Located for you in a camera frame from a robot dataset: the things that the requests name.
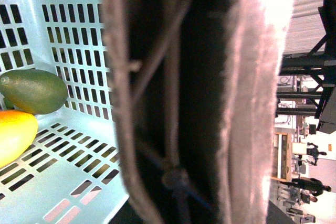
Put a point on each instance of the brown basket handle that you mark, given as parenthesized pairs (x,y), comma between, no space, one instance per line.
(194,101)

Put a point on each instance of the light teal plastic basket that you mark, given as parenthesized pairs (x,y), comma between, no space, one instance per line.
(70,173)

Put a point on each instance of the green avocado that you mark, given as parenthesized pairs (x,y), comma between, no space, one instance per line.
(34,91)

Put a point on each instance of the yellow mango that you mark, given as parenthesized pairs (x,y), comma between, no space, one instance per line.
(18,131)

